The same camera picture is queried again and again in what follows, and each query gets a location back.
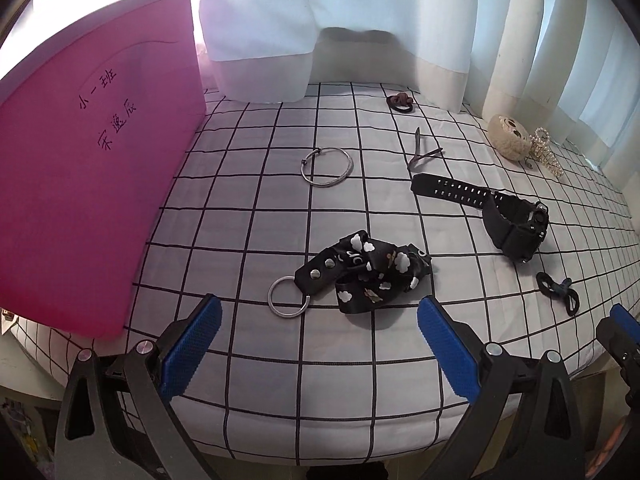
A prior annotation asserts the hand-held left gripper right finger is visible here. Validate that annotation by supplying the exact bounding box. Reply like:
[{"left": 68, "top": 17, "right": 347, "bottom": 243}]
[{"left": 416, "top": 295, "right": 586, "bottom": 480}]

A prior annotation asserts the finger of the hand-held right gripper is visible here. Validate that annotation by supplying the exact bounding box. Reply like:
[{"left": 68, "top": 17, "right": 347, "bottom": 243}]
[{"left": 594, "top": 303, "right": 640, "bottom": 392}]

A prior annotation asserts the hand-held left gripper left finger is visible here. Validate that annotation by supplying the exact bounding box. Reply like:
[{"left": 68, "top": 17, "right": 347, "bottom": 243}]
[{"left": 52, "top": 294, "right": 224, "bottom": 480}]

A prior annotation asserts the black knotted hair tie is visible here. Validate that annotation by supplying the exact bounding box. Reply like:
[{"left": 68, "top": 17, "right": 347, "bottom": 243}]
[{"left": 536, "top": 271, "right": 582, "bottom": 317}]

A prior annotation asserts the black printed strap with ring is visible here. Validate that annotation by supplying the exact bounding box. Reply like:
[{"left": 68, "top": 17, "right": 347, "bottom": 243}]
[{"left": 268, "top": 230, "right": 433, "bottom": 319}]

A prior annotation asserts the black wrist watch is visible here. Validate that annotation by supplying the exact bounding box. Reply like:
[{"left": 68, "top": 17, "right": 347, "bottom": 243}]
[{"left": 411, "top": 173, "right": 551, "bottom": 262}]

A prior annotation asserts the pearl hair claw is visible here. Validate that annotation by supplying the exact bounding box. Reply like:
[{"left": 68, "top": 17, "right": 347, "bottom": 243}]
[{"left": 525, "top": 127, "right": 565, "bottom": 179}]

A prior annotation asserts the pink plastic storage bin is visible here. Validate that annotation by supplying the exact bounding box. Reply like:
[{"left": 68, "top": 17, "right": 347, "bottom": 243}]
[{"left": 0, "top": 0, "right": 208, "bottom": 341}]

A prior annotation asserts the silver bangle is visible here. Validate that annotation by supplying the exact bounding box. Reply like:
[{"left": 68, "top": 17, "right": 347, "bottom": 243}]
[{"left": 301, "top": 147, "right": 354, "bottom": 189}]

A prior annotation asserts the cream plush hair accessory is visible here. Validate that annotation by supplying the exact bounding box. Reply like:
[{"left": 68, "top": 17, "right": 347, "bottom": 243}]
[{"left": 487, "top": 114, "right": 533, "bottom": 162}]

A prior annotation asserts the black checked white bed sheet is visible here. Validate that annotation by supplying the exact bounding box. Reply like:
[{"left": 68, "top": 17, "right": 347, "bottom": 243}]
[{"left": 10, "top": 80, "right": 640, "bottom": 461}]

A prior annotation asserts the pleated white curtain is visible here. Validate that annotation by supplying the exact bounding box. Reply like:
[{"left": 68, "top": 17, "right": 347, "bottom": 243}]
[{"left": 415, "top": 0, "right": 640, "bottom": 196}]

